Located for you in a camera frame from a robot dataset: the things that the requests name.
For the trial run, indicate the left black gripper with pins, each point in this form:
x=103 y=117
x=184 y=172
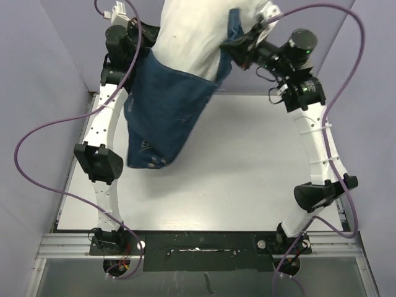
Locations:
x=150 y=33

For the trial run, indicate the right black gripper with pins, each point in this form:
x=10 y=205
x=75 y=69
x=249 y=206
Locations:
x=241 y=49

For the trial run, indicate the white pillow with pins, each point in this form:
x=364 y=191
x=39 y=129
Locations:
x=191 y=32

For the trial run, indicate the dark blue embroidered pillowcase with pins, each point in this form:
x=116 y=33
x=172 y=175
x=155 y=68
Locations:
x=165 y=104

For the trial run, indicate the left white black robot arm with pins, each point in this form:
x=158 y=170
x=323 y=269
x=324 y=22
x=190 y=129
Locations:
x=125 y=45

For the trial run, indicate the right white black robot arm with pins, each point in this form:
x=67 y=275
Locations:
x=304 y=100

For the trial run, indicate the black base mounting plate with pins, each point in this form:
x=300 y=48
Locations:
x=204 y=251

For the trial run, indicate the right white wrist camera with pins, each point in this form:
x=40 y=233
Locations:
x=272 y=18

